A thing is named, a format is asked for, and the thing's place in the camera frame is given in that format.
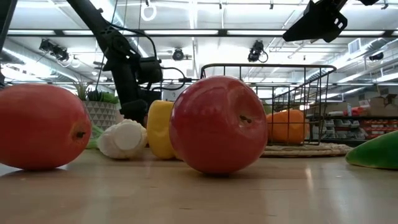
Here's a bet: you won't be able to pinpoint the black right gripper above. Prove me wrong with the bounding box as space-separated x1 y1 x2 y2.
282 0 348 44

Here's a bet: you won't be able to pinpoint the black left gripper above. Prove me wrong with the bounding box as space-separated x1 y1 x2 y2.
104 46 149 126

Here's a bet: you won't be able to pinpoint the green white celery stalk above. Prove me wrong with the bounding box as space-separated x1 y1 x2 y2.
86 118 149 161

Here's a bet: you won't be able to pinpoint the yellow bell pepper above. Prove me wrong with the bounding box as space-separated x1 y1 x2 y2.
146 100 184 161

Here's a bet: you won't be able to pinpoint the red tomato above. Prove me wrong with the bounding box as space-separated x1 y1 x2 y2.
0 83 93 171

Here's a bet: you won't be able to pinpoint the succulent in white patterned pot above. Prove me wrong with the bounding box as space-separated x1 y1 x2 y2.
72 78 121 131

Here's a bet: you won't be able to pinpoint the white air vent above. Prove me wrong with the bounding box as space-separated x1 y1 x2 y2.
348 37 362 55

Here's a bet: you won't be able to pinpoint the round black ceiling light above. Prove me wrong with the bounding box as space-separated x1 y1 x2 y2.
172 48 185 62

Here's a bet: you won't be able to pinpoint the black ceiling speaker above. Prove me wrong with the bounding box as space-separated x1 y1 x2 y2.
368 51 385 62

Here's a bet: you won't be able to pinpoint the black overhead light bar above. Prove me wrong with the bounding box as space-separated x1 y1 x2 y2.
0 29 398 37

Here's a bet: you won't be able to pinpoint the black ceiling track light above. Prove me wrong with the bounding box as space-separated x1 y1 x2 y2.
39 39 70 62

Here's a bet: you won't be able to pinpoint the orange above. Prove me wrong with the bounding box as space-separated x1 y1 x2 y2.
266 108 311 146

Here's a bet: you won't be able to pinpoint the cardboard boxes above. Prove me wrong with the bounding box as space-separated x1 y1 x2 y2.
369 93 398 117

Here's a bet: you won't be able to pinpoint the shelf with storage bins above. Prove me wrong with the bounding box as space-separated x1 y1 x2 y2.
320 114 398 147

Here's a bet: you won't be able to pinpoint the round woven mat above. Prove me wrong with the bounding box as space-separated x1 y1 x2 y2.
261 142 354 158

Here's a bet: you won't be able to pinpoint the watermelon slice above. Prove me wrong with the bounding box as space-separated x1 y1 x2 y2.
345 130 398 170

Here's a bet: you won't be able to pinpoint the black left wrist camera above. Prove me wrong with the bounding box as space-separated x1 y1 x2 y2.
136 55 164 85

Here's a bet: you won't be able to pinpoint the dark wire basket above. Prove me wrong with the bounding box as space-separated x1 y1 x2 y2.
199 63 338 147

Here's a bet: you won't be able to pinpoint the black ceiling camera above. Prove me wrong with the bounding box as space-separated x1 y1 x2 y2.
247 39 269 63

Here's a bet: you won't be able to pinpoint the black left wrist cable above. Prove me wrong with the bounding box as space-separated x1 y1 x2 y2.
104 23 189 91

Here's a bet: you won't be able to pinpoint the white hanging ring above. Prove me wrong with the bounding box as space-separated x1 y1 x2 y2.
140 1 158 22

